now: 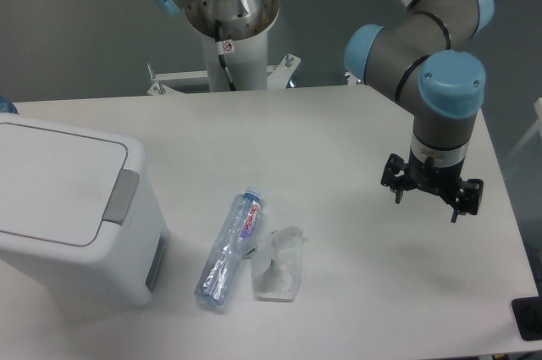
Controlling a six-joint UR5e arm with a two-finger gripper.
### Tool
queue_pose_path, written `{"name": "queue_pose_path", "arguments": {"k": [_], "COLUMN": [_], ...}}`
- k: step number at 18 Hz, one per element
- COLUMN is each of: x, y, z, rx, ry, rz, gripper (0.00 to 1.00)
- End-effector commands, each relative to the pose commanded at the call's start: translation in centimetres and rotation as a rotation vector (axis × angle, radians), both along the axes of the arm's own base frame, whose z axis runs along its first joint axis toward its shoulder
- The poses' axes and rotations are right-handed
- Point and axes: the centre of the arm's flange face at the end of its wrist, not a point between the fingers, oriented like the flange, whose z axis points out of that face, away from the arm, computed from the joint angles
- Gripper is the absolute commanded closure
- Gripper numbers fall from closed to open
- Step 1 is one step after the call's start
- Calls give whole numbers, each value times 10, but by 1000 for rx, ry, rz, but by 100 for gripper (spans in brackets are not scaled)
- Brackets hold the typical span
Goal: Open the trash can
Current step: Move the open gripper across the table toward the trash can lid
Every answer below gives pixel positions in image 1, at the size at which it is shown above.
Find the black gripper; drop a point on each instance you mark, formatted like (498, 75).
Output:
(464, 197)

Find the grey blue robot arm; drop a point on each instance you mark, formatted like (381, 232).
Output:
(418, 65)

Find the white trash can body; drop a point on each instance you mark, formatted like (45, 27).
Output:
(122, 262)

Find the white trash can lid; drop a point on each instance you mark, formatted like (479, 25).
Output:
(55, 186)

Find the black device at table edge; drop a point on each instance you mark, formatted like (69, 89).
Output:
(527, 313)

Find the clear crumpled plastic bag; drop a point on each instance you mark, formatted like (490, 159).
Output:
(276, 265)

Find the clear plastic water bottle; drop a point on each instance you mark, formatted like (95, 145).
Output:
(230, 248)

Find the grey lid push button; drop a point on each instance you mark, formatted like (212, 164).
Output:
(121, 196)

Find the blue object at left edge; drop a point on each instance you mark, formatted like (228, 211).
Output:
(7, 107)

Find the white frame at right edge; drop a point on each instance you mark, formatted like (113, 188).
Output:
(532, 131)

